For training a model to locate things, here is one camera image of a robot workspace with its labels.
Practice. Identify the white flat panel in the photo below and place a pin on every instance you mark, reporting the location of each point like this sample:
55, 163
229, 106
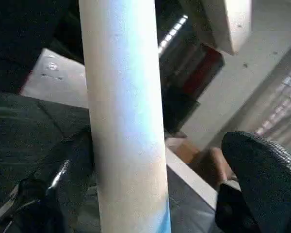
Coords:
189, 174

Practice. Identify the black cabinet with red panel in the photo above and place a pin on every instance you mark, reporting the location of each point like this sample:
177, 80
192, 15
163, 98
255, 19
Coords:
179, 85

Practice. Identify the grey curtain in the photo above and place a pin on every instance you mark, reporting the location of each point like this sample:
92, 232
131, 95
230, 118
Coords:
281, 104

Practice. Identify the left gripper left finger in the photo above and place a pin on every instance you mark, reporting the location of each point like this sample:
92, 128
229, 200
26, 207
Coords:
70, 194

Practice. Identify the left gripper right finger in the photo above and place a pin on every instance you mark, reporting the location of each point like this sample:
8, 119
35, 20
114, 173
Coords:
264, 184

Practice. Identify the white plastic table leg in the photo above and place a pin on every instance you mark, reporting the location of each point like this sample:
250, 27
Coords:
123, 97

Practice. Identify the black work mat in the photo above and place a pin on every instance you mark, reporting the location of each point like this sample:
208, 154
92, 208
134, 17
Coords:
26, 121

